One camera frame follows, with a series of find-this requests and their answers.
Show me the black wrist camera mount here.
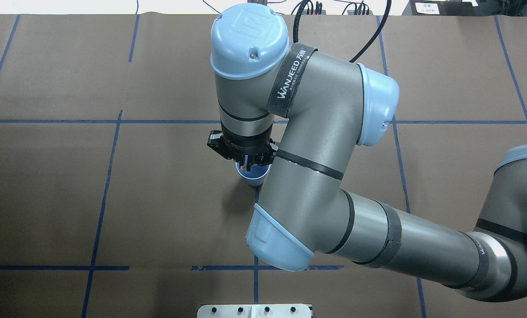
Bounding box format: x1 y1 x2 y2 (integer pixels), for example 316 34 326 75
207 129 227 157

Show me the black box with label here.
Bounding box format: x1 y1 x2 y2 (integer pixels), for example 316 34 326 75
402 0 477 16

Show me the black camera cable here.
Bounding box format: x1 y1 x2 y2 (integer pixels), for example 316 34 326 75
293 0 392 63

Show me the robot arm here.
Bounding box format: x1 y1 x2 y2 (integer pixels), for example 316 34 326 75
207 3 527 302

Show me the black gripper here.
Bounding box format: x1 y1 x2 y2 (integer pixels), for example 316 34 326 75
219 125 276 167

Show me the blue ribbed cup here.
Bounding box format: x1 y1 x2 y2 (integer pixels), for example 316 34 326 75
235 163 271 187

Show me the white mount base plate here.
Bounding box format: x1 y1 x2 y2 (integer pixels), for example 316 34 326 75
196 303 314 318

